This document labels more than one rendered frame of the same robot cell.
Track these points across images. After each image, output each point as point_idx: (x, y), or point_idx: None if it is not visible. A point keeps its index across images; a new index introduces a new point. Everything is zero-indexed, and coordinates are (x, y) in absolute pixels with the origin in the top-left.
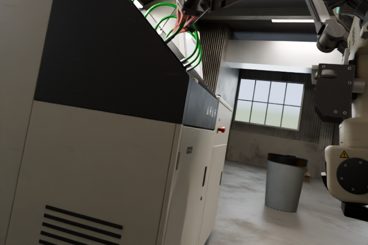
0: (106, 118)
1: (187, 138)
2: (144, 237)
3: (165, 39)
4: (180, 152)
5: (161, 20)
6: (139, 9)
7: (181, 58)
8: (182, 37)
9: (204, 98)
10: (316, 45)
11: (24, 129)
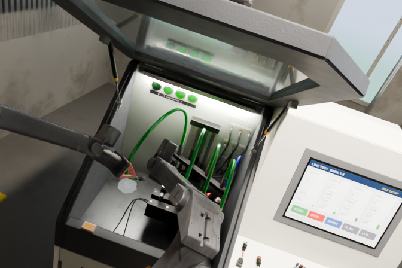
0: None
1: (78, 261)
2: None
3: (228, 166)
4: (60, 261)
5: (216, 145)
6: (257, 113)
7: (237, 198)
8: (285, 172)
9: (124, 252)
10: None
11: None
